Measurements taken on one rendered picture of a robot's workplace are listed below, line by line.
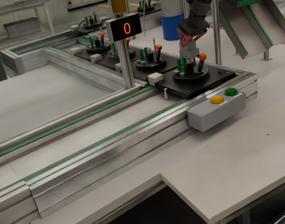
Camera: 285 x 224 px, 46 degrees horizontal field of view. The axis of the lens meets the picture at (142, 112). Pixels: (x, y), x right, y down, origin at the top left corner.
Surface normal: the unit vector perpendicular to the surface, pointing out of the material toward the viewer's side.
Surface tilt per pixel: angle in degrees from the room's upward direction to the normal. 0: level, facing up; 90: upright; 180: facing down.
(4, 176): 0
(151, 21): 90
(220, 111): 90
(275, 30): 45
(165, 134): 90
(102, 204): 0
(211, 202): 0
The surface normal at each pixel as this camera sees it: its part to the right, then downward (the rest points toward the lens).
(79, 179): 0.58, 0.29
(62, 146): -0.16, -0.88
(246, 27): 0.19, -0.38
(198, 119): -0.80, 0.38
